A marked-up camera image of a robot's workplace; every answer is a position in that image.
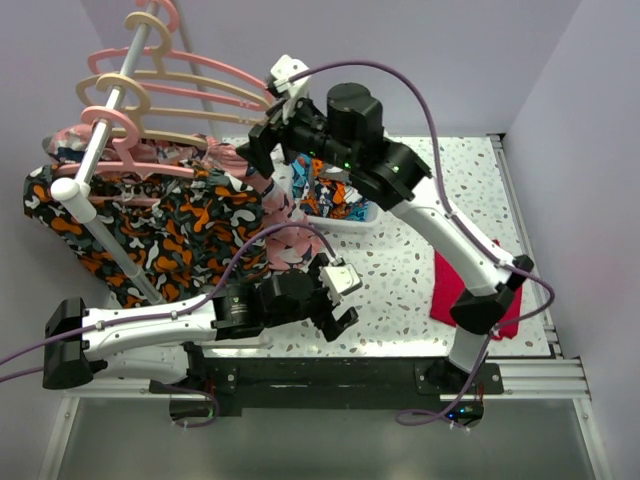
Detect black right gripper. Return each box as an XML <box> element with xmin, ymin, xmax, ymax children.
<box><xmin>236</xmin><ymin>86</ymin><xmax>358</xmax><ymax>178</ymax></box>

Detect pink patterned shorts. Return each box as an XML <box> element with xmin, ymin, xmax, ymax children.
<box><xmin>42</xmin><ymin>124</ymin><xmax>326</xmax><ymax>274</ymax></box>

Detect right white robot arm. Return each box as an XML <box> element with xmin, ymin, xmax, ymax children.
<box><xmin>237</xmin><ymin>80</ymin><xmax>534</xmax><ymax>393</ymax></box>

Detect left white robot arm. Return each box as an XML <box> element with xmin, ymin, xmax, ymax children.
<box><xmin>42</xmin><ymin>254</ymin><xmax>362</xmax><ymax>392</ymax></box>

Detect pink hanger rear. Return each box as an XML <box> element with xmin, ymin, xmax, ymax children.
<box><xmin>87</xmin><ymin>0</ymin><xmax>276</xmax><ymax>109</ymax></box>

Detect pink hanger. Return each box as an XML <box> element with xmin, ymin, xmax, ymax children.
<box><xmin>87</xmin><ymin>0</ymin><xmax>276</xmax><ymax>109</ymax></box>
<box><xmin>55</xmin><ymin>106</ymin><xmax>194</xmax><ymax>183</ymax></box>

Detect camouflage orange black shorts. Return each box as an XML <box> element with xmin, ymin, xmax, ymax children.
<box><xmin>23</xmin><ymin>163</ymin><xmax>269</xmax><ymax>308</ymax></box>

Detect pink hanger front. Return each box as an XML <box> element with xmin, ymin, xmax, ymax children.
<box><xmin>55</xmin><ymin>106</ymin><xmax>194</xmax><ymax>183</ymax></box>

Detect blue orange patterned garment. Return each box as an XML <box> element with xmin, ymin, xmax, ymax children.
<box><xmin>291</xmin><ymin>154</ymin><xmax>369</xmax><ymax>222</ymax></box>

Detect white plastic basket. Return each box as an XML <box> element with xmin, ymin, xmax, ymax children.
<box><xmin>275</xmin><ymin>154</ymin><xmax>380</xmax><ymax>233</ymax></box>

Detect red folded cloth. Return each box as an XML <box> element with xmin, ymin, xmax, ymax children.
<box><xmin>430</xmin><ymin>251</ymin><xmax>522</xmax><ymax>341</ymax></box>

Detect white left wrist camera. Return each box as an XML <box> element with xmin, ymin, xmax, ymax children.
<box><xmin>319</xmin><ymin>258</ymin><xmax>363</xmax><ymax>305</ymax></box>

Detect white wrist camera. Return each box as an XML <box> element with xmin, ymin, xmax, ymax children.
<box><xmin>267</xmin><ymin>54</ymin><xmax>310</xmax><ymax>123</ymax></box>
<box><xmin>319</xmin><ymin>258</ymin><xmax>363</xmax><ymax>305</ymax></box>

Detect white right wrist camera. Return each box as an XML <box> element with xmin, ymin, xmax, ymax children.
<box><xmin>267</xmin><ymin>54</ymin><xmax>310</xmax><ymax>123</ymax></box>

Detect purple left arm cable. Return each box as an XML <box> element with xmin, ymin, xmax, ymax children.
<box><xmin>0</xmin><ymin>222</ymin><xmax>346</xmax><ymax>384</ymax></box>

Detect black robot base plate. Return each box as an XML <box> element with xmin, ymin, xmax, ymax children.
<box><xmin>149</xmin><ymin>349</ymin><xmax>504</xmax><ymax>421</ymax></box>

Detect white clothes rack rail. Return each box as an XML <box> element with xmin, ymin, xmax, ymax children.
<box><xmin>51</xmin><ymin>1</ymin><xmax>163</xmax><ymax>305</ymax></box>

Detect aluminium table frame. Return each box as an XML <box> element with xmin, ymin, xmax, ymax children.
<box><xmin>37</xmin><ymin>132</ymin><xmax>614</xmax><ymax>480</ymax></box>

